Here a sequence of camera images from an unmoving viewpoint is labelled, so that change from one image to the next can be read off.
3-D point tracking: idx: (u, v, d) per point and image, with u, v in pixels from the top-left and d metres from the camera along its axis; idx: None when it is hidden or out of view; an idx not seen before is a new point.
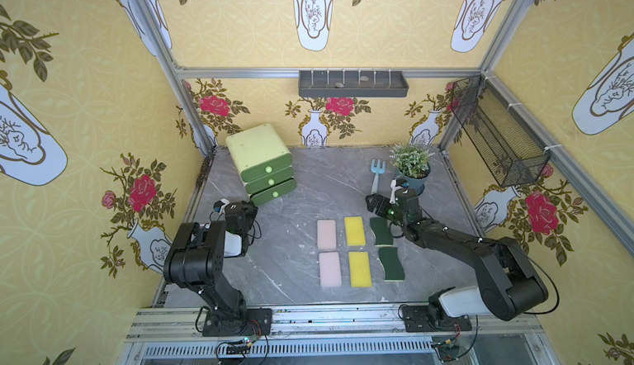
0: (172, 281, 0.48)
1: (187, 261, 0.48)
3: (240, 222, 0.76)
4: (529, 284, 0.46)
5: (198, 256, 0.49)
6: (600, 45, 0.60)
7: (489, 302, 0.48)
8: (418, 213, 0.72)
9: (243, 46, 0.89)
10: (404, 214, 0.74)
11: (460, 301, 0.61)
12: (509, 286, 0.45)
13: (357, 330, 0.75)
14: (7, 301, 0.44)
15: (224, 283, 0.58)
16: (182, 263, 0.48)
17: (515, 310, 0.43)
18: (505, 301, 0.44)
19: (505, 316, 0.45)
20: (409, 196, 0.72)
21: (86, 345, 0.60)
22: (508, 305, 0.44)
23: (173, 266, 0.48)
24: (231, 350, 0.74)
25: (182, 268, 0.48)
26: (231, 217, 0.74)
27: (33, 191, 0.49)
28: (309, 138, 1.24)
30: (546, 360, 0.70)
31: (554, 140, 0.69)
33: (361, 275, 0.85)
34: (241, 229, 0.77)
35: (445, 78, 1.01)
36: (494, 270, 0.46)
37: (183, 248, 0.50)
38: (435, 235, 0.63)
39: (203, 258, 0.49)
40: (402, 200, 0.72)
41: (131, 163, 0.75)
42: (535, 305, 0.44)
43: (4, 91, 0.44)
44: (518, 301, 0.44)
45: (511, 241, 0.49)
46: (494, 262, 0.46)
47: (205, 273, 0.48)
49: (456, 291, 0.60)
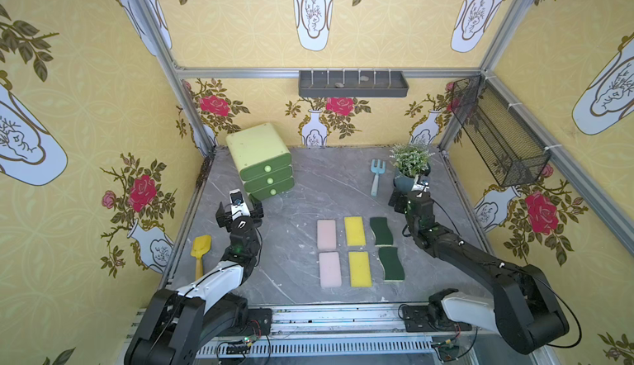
0: None
1: (153, 352, 0.41)
3: (247, 244, 0.65)
4: (551, 318, 0.44)
5: (166, 348, 0.42)
6: (600, 45, 0.60)
7: (505, 331, 0.46)
8: (430, 217, 0.67)
9: (243, 46, 0.89)
10: (418, 219, 0.69)
11: (469, 315, 0.59)
12: (531, 320, 0.42)
13: (357, 330, 0.75)
14: (7, 300, 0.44)
15: (223, 320, 0.59)
16: (147, 353, 0.41)
17: (532, 344, 0.41)
18: (524, 334, 0.42)
19: (521, 348, 0.44)
20: (423, 200, 0.67)
21: (85, 346, 0.60)
22: (527, 338, 0.42)
23: (137, 353, 0.41)
24: (231, 350, 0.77)
25: (145, 361, 0.41)
26: (236, 239, 0.63)
27: (33, 191, 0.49)
28: (309, 138, 1.24)
30: (546, 360, 0.70)
31: (555, 139, 0.69)
33: (361, 275, 0.85)
34: (248, 251, 0.67)
35: (445, 78, 1.01)
36: (516, 302, 0.43)
37: (151, 330, 0.43)
38: (450, 249, 0.59)
39: (170, 351, 0.42)
40: (418, 206, 0.67)
41: (131, 163, 0.75)
42: (554, 338, 0.42)
43: (4, 91, 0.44)
44: (537, 334, 0.42)
45: (536, 269, 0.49)
46: (518, 295, 0.43)
47: None
49: (464, 301, 0.61)
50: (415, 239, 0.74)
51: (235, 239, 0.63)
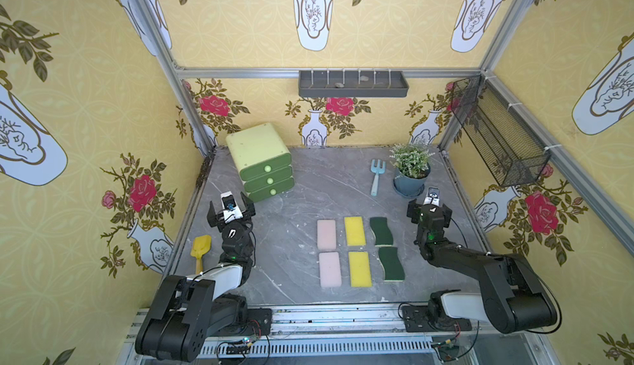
0: (143, 353, 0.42)
1: (165, 332, 0.42)
3: (240, 250, 0.66)
4: (536, 301, 0.45)
5: (177, 328, 0.43)
6: (600, 45, 0.60)
7: (492, 314, 0.47)
8: (440, 233, 0.71)
9: (243, 46, 0.89)
10: (426, 231, 0.74)
11: (463, 308, 0.60)
12: (511, 297, 0.45)
13: (357, 330, 0.75)
14: (8, 300, 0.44)
15: (224, 316, 0.59)
16: (159, 334, 0.42)
17: (516, 322, 0.43)
18: (504, 307, 0.44)
19: (506, 329, 0.44)
20: (435, 214, 0.71)
21: (85, 346, 0.60)
22: (508, 313, 0.43)
23: (149, 335, 0.42)
24: (232, 350, 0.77)
25: (157, 343, 0.41)
26: (229, 248, 0.63)
27: (33, 191, 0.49)
28: (309, 138, 1.24)
30: (546, 360, 0.70)
31: (554, 139, 0.69)
33: (361, 275, 0.85)
34: (243, 257, 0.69)
35: (445, 78, 1.01)
36: (494, 277, 0.46)
37: (163, 312, 0.44)
38: (447, 252, 0.64)
39: (182, 330, 0.42)
40: (428, 219, 0.71)
41: (131, 163, 0.75)
42: (542, 322, 0.43)
43: (4, 92, 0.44)
44: (520, 312, 0.43)
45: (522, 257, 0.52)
46: (497, 272, 0.47)
47: (180, 353, 0.41)
49: (460, 295, 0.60)
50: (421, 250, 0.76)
51: (228, 248, 0.63)
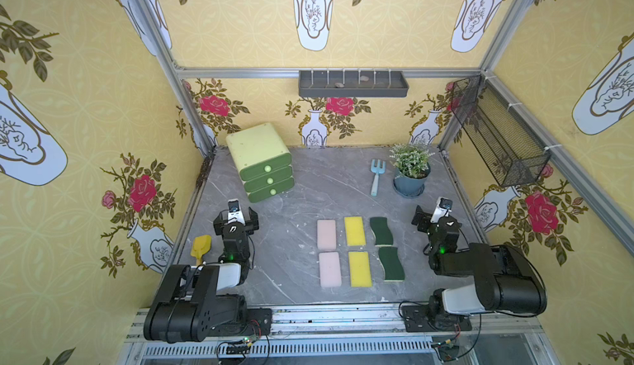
0: (152, 337, 0.42)
1: (174, 315, 0.43)
3: (239, 246, 0.69)
4: (525, 282, 0.47)
5: (185, 311, 0.44)
6: (600, 46, 0.60)
7: (480, 292, 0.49)
8: (451, 247, 0.72)
9: (243, 46, 0.89)
10: (438, 242, 0.77)
11: (458, 299, 0.62)
12: (501, 277, 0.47)
13: (357, 330, 0.75)
14: (8, 301, 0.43)
15: (225, 311, 0.59)
16: (167, 318, 0.43)
17: (501, 299, 0.44)
18: (491, 281, 0.47)
19: (490, 305, 0.47)
20: (451, 228, 0.71)
21: (85, 346, 0.60)
22: (494, 286, 0.46)
23: (157, 320, 0.43)
24: (231, 350, 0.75)
25: (166, 326, 0.42)
26: (229, 243, 0.67)
27: (33, 191, 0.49)
28: (309, 138, 1.24)
30: (546, 360, 0.70)
31: (555, 140, 0.69)
33: (361, 275, 0.85)
34: (240, 253, 0.70)
35: (445, 78, 1.01)
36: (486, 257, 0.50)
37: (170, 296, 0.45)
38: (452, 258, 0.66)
39: (189, 314, 0.43)
40: (444, 231, 0.72)
41: (131, 163, 0.75)
42: (528, 307, 0.44)
43: (4, 91, 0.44)
44: (507, 290, 0.45)
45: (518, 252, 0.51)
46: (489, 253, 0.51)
47: (189, 332, 0.42)
49: (457, 289, 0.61)
50: (429, 258, 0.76)
51: (227, 244, 0.67)
